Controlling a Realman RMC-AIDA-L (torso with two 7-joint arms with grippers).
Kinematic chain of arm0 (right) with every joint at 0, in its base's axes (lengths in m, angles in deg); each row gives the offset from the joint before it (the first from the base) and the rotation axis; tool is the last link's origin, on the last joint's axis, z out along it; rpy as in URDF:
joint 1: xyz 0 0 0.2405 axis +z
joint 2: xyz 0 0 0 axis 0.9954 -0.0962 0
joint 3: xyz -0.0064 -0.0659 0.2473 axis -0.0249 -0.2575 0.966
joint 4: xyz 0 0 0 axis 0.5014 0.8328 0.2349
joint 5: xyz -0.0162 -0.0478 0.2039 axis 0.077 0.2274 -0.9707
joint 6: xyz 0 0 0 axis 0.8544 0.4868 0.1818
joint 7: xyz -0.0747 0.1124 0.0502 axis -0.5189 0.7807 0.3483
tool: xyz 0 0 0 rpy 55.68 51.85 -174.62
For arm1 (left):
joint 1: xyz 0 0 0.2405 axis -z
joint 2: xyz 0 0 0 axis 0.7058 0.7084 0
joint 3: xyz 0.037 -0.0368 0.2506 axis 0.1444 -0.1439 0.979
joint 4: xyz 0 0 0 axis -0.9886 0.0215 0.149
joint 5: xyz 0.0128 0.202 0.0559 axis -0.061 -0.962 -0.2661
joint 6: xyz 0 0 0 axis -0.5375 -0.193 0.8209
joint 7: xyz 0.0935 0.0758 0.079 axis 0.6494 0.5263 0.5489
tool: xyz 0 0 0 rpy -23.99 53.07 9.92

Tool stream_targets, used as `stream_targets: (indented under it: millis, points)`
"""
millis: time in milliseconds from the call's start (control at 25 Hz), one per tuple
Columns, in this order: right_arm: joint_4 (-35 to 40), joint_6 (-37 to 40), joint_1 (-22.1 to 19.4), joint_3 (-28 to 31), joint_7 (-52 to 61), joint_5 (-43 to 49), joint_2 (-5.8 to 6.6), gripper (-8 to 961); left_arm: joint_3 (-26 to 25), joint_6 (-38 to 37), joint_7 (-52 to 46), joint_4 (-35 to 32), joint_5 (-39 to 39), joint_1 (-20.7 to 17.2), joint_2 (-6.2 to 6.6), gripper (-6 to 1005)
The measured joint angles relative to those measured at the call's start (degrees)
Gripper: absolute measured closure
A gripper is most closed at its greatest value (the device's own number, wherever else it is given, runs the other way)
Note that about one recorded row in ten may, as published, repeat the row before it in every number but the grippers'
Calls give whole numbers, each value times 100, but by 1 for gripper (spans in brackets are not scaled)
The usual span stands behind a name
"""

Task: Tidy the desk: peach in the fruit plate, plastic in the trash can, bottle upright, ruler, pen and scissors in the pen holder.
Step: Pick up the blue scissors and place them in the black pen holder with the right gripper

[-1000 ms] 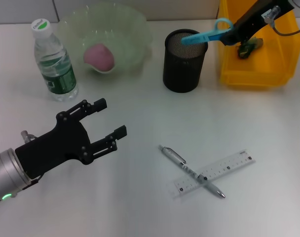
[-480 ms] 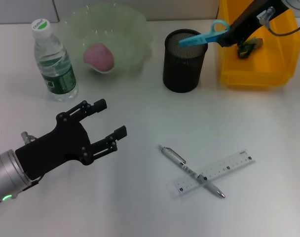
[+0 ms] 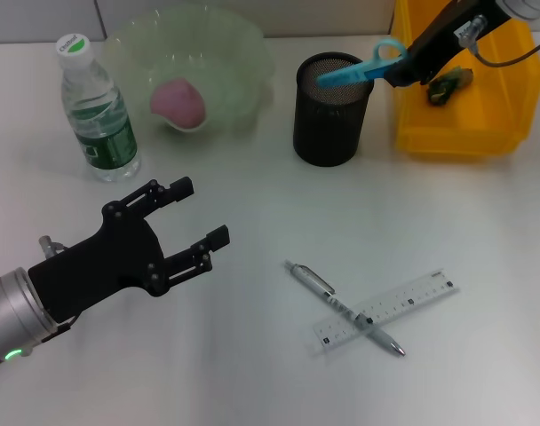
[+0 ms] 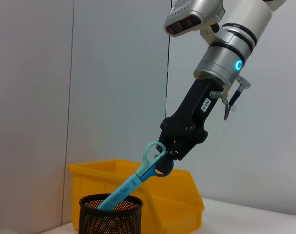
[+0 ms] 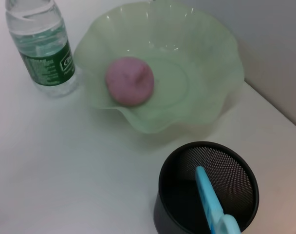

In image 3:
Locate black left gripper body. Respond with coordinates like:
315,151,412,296
27,201,168,332

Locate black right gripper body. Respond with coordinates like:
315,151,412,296
405,0,512,80

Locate green silver plastic wrapper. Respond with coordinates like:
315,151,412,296
424,66,476,108

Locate blue scissors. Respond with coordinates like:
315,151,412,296
315,37,410,90

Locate clear water bottle green label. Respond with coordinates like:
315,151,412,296
55,32,144,185

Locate black mesh pen holder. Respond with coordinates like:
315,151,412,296
292,51,376,169

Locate silver ballpoint pen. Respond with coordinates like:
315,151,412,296
282,259,407,358

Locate green translucent fruit bowl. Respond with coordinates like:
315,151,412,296
101,4,277,137

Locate transparent plastic ruler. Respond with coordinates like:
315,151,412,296
312,267,461,355

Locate yellow plastic bin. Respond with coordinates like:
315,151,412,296
388,0,540,162

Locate right arm connector cable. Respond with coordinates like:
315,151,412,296
457,14,540,68

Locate arm connector cable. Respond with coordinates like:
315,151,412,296
457,14,540,68
28,234,81,358

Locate left arm connector cable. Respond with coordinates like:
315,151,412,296
28,234,81,358

